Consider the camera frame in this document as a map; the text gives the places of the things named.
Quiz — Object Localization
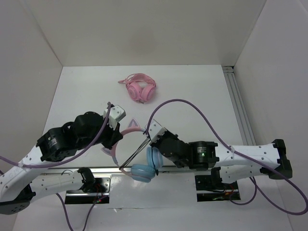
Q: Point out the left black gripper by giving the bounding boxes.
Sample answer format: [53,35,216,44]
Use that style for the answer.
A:
[77,117,123,150]

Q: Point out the thin black headphone cable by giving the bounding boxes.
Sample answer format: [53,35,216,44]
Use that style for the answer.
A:
[119,131,159,176]

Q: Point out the blue pink cat-ear headphones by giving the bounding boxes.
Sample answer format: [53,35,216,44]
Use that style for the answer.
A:
[101,118,165,182]

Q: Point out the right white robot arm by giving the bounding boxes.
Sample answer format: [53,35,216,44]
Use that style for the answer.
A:
[148,130,293,189]

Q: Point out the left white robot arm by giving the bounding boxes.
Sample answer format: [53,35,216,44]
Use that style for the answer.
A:
[0,105,126,215]

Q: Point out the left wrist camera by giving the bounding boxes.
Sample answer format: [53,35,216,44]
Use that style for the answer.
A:
[108,105,126,130]

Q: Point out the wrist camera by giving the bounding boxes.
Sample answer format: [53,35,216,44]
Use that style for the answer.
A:
[144,119,167,145]
[108,105,126,130]

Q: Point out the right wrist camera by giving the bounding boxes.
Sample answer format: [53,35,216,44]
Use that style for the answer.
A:
[144,119,167,145]

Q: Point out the aluminium front rail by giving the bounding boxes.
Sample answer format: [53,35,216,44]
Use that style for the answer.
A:
[42,165,196,175]

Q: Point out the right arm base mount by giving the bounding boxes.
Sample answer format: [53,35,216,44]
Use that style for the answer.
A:
[194,173,241,202]

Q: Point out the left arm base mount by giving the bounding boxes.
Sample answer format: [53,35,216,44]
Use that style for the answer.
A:
[64,173,111,205]

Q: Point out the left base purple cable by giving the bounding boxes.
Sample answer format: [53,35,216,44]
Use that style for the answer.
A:
[56,191,110,231]

